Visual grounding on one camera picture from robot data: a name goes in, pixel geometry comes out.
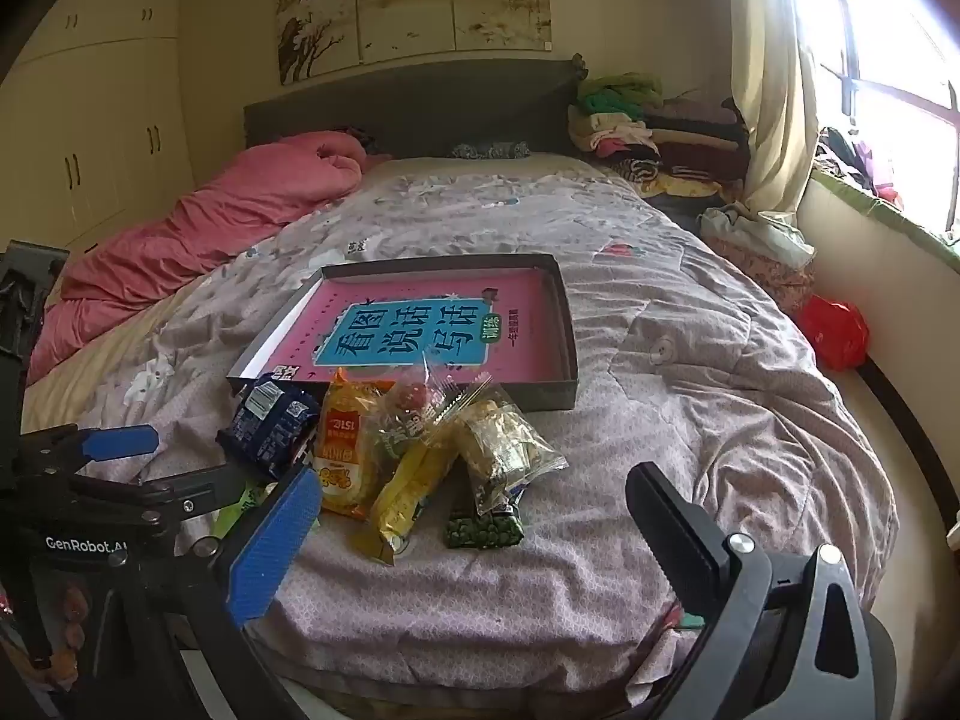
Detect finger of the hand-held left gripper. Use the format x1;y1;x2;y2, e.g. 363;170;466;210
139;460;262;520
15;424;160;482

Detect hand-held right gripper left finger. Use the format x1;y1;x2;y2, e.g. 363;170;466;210
176;463;325;720

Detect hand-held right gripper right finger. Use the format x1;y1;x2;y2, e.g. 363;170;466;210
625;461;875;720

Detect light green snack packet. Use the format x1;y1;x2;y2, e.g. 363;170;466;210
214;484;275;541

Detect blue snack packet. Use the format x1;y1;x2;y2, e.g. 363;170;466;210
217;375;322;482

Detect orange snack packet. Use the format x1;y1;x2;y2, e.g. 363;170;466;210
311;367;398;522

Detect yellow snack packet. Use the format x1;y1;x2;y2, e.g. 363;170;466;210
352;427;460;567

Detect dark green snack packet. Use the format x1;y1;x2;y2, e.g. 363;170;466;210
444;506;526;550

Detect dark cardboard box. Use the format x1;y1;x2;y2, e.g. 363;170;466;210
227;253;580;413

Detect clear packet brown snack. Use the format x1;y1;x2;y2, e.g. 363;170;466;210
450;382;569;518

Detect clear packet red candy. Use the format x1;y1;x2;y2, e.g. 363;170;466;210
371;358;467;466

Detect grey floral printed blanket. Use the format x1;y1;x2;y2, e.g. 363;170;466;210
22;157;901;698

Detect pink quilt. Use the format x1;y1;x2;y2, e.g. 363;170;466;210
26;131;395;387

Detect pink book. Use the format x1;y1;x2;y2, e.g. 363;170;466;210
289;270;563;385

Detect red plastic bag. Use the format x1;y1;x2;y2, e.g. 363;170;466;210
799;294;871;372

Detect pink floral cloth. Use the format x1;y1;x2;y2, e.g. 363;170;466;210
705;232;818;316

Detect pale cloth bundle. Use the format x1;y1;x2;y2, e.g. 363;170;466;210
697;199;815;267

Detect cream wardrobe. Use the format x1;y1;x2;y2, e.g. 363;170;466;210
0;0;197;256

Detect dark cloth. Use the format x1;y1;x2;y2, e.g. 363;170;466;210
330;127;377;158

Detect green windowsill cover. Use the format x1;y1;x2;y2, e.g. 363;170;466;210
814;165;960;275

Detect pile of folded clothes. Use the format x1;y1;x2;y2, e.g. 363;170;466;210
566;52;755;200

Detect clothes on windowsill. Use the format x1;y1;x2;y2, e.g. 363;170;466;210
814;124;905;207

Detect dark patterned pillow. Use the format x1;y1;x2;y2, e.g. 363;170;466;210
450;139;533;160

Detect grey headboard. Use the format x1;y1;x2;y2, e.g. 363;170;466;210
244;58;586;160

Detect cream curtain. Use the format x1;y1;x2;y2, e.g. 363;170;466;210
731;0;822;230

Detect window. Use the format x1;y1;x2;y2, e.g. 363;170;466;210
787;0;960;241

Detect wall painting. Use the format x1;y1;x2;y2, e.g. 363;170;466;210
274;0;554;87

